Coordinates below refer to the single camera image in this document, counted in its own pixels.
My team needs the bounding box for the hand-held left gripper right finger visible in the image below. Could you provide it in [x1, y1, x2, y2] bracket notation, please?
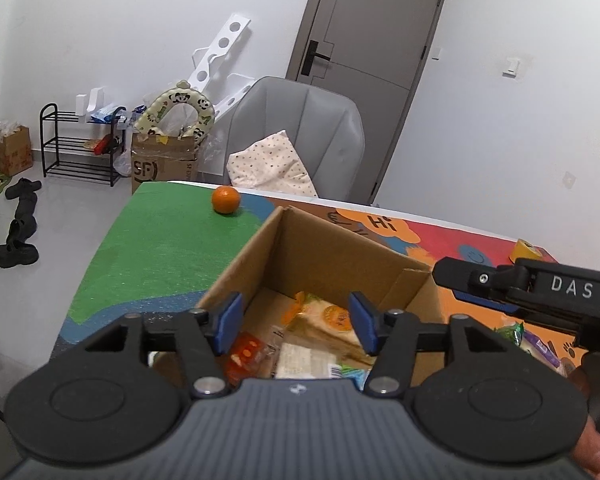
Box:
[349, 291, 513, 397]

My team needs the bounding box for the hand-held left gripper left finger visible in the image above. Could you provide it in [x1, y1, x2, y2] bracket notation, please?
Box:
[80, 291, 244, 397]

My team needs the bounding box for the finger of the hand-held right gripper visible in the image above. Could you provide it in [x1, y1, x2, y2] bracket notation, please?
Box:
[432, 256, 523, 293]
[450, 287, 527, 315]

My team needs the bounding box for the sandwich packet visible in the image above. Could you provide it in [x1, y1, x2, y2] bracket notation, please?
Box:
[282, 292, 376, 366]

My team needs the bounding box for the orange snack packet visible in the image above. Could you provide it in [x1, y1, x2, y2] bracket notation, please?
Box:
[225, 332, 273, 386]

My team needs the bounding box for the green snack packet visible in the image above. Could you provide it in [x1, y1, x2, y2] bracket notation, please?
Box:
[492, 321, 525, 348]

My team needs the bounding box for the blue snack packet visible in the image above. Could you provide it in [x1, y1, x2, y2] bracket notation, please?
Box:
[337, 365, 373, 391]

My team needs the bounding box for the purple snack packet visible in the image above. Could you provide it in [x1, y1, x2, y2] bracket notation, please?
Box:
[522, 330, 563, 368]

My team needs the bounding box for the white bread packet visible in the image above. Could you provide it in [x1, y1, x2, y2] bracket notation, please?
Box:
[272, 342, 341, 380]

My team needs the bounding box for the person's right hand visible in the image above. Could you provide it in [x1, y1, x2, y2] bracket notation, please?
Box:
[565, 355, 600, 480]

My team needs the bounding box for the yellow tape roll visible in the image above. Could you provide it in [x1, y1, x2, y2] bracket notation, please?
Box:
[512, 239, 540, 261]

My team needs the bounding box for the printed cat mat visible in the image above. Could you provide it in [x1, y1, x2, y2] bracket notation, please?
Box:
[50, 180, 588, 386]

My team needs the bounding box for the orange tangerine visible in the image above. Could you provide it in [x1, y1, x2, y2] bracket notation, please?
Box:
[211, 186, 241, 216]

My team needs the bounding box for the dotted cream cushion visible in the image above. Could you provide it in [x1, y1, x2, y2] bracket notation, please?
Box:
[227, 130, 320, 198]

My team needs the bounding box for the brown cardboard box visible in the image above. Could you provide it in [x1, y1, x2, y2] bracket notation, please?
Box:
[131, 130, 206, 196]

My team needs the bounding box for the white plastic bag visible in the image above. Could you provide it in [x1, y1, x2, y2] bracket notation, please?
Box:
[155, 105, 201, 140]

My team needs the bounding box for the grey chair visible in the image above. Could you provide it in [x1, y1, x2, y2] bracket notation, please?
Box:
[224, 76, 366, 200]

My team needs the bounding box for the black shoe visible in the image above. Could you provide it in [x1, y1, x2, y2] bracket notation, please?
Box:
[0, 219, 40, 267]
[5, 178, 42, 233]

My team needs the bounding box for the black shoe rack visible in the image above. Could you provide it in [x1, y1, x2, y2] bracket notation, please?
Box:
[40, 103, 128, 188]

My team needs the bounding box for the blue plastic bag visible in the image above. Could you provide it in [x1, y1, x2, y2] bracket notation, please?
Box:
[91, 104, 128, 123]

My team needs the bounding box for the white plastic item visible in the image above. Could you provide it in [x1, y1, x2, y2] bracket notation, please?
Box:
[76, 87, 105, 123]

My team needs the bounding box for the small cardboard box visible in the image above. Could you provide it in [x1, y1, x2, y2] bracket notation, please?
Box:
[0, 120, 33, 177]

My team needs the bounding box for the white perforated board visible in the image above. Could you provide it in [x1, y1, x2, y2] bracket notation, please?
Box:
[186, 16, 258, 126]

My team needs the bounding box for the panda ring cushion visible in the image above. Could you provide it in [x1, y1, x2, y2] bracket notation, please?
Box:
[134, 79, 216, 143]

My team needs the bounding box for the black door handle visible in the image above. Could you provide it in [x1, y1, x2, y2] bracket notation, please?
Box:
[302, 40, 335, 77]

